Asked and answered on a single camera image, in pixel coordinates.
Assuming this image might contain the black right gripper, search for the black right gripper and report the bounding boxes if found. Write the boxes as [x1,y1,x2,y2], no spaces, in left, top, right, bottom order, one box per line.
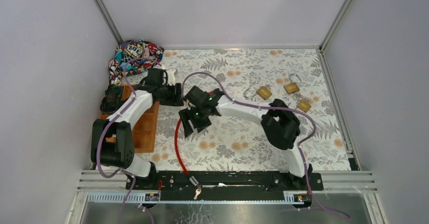
[179,104,212,137]

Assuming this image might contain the red cable lock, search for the red cable lock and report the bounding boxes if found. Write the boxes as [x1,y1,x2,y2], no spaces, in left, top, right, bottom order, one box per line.
[174,117,202,187]

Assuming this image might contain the brass padlock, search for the brass padlock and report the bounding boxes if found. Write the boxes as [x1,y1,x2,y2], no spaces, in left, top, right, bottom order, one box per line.
[283,73,301,95]
[243,84,272,100]
[297,100,312,113]

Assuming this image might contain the silver keys of cable lock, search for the silver keys of cable lock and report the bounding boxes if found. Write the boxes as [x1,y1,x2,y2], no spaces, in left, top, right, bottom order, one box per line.
[193,187,202,200]

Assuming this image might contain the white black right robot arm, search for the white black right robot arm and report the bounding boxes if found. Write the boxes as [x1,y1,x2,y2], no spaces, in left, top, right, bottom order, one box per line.
[179,86,312,190]

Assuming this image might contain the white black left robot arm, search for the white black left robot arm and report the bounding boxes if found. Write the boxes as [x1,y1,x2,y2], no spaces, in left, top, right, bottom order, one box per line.
[91,68,184,189]

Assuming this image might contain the orange wooden compartment tray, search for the orange wooden compartment tray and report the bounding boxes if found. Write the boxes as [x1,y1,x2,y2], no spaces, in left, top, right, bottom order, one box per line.
[100,85,159,153]

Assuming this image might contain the colourful comic print cloth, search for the colourful comic print cloth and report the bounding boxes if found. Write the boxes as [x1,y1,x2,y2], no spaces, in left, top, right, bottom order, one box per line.
[108,39,164,85]

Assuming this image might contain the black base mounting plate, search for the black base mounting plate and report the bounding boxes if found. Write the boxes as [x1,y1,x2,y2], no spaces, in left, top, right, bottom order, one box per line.
[125,171,324,201]

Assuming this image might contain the floral patterned table mat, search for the floral patterned table mat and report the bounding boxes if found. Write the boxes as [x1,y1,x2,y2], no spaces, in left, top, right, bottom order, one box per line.
[136,49,352,172]

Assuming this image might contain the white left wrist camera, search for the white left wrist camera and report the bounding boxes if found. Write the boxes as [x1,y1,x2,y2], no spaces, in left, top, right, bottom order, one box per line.
[163,68,178,86]

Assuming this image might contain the aluminium frame rail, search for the aluminium frame rail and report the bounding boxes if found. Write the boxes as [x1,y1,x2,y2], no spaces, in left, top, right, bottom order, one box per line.
[93,0,123,44]

